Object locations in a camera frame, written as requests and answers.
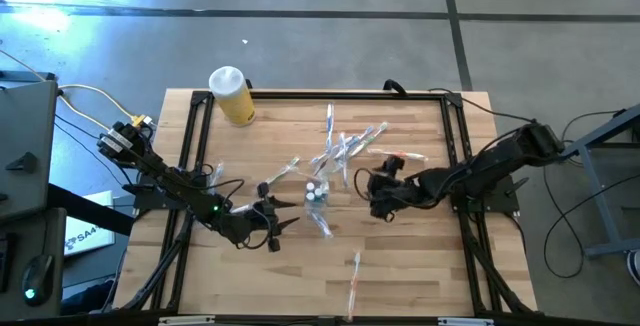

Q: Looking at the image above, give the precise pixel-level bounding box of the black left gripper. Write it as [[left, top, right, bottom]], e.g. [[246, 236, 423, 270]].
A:
[[219, 181, 301, 253]]

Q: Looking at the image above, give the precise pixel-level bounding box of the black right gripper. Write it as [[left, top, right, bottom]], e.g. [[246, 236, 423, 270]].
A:
[[367, 155, 424, 222]]

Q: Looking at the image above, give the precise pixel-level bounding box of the orange toothbrush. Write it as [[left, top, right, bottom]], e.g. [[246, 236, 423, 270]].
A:
[[366, 147, 430, 163], [345, 249, 363, 324]]

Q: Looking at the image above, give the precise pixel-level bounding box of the blue toothbrush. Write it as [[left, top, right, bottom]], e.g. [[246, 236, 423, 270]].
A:
[[230, 202, 262, 216], [338, 132, 350, 188], [324, 102, 336, 156], [332, 124, 376, 163], [308, 209, 335, 240]]

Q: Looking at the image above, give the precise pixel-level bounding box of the white toothbrush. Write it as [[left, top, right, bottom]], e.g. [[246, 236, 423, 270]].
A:
[[207, 160, 226, 191]]

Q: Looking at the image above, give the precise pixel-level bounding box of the yellow wipes canister white lid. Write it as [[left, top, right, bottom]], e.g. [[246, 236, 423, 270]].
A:
[[208, 65, 257, 128]]

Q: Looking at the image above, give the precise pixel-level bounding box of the white printed sheet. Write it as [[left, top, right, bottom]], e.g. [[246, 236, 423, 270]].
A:
[[63, 189, 117, 258]]

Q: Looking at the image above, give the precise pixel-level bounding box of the black diagonal beam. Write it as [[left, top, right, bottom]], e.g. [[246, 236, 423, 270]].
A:
[[47, 183, 136, 237]]

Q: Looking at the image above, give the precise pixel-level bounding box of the grey metal stand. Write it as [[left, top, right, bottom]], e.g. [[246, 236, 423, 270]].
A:
[[563, 103, 640, 261]]

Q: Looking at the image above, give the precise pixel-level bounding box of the black computer mouse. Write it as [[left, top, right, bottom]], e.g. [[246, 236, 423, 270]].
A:
[[21, 254, 56, 308]]

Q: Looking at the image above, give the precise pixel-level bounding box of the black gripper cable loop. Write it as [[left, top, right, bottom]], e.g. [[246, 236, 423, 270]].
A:
[[352, 165, 386, 205]]

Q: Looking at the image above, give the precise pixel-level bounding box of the black strap loop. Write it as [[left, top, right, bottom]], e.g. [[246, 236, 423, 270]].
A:
[[382, 78, 410, 97]]

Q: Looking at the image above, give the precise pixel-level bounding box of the black aluminium table frame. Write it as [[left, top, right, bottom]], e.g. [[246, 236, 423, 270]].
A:
[[112, 88, 539, 325]]

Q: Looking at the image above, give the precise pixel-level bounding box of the black floor cable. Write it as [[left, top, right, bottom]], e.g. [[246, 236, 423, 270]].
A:
[[542, 170, 640, 281], [428, 87, 537, 125]]

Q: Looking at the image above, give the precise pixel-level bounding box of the silver aluminium bracket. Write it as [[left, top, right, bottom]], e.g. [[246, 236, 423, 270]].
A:
[[438, 317, 495, 326]]

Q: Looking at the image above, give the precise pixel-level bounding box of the yellow cable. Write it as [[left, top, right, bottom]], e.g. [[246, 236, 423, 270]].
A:
[[0, 48, 147, 128]]

